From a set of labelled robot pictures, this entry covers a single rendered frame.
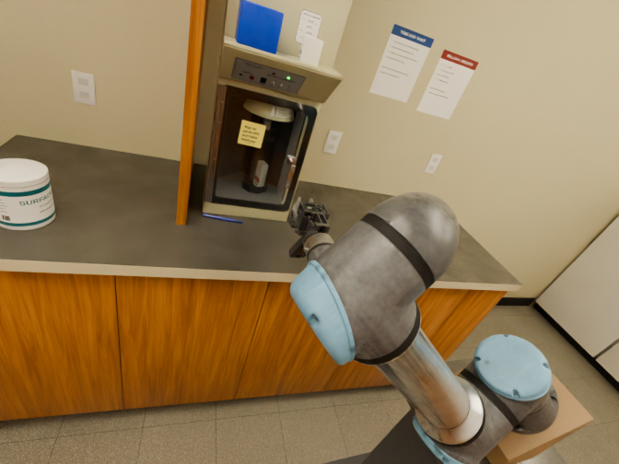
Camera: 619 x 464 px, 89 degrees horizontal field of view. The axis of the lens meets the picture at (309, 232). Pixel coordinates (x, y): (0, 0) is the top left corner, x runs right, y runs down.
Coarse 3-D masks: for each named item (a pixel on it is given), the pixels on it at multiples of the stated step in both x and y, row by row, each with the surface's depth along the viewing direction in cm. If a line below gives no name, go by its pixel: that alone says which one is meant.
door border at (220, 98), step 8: (224, 88) 90; (216, 96) 90; (224, 96) 91; (224, 104) 92; (216, 112) 93; (216, 120) 95; (216, 128) 96; (216, 136) 98; (216, 144) 99; (216, 152) 100; (208, 160) 101; (208, 176) 104; (208, 184) 106; (208, 192) 108; (208, 200) 110
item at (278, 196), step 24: (240, 96) 92; (264, 96) 94; (240, 120) 96; (264, 120) 98; (288, 120) 100; (312, 120) 101; (240, 144) 101; (264, 144) 102; (288, 144) 104; (216, 168) 104; (240, 168) 106; (264, 168) 108; (288, 168) 110; (216, 192) 109; (240, 192) 111; (264, 192) 113; (288, 192) 116
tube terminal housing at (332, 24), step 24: (264, 0) 81; (288, 0) 82; (312, 0) 83; (336, 0) 84; (288, 24) 85; (336, 24) 88; (288, 48) 89; (336, 48) 91; (288, 96) 96; (264, 216) 121
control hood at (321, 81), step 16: (224, 48) 76; (240, 48) 76; (224, 64) 82; (272, 64) 81; (288, 64) 81; (304, 64) 82; (320, 64) 91; (240, 80) 88; (320, 80) 87; (336, 80) 86; (304, 96) 94; (320, 96) 94
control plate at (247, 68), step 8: (240, 64) 82; (248, 64) 81; (256, 64) 81; (232, 72) 85; (240, 72) 84; (248, 72) 84; (256, 72) 84; (264, 72) 84; (272, 72) 84; (280, 72) 84; (248, 80) 88; (256, 80) 88; (272, 80) 87; (280, 80) 87; (288, 80) 87; (296, 80) 87; (304, 80) 87; (280, 88) 91; (288, 88) 91; (296, 88) 91
